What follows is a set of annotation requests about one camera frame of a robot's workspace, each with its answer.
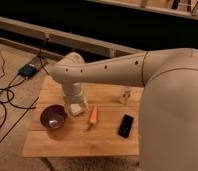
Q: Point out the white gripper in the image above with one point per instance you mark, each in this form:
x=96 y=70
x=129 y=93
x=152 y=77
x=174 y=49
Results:
x=74 y=94

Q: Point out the black eraser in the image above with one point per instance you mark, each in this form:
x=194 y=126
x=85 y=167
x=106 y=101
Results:
x=125 y=126

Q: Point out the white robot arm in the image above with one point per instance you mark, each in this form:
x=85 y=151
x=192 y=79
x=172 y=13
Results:
x=168 y=113

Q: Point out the purple ceramic bowl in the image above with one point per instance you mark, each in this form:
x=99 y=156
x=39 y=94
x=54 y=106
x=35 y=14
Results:
x=53 y=117

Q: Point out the white block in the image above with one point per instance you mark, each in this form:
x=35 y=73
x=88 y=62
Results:
x=76 y=109

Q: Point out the orange carrot toy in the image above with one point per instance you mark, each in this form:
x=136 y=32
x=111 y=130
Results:
x=93 y=117

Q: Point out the black power adapter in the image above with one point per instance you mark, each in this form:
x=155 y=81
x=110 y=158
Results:
x=27 y=71

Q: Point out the wooden table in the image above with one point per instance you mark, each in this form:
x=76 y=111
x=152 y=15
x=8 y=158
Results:
x=75 y=138

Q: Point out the long wooden beam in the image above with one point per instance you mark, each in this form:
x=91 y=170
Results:
x=70 y=40

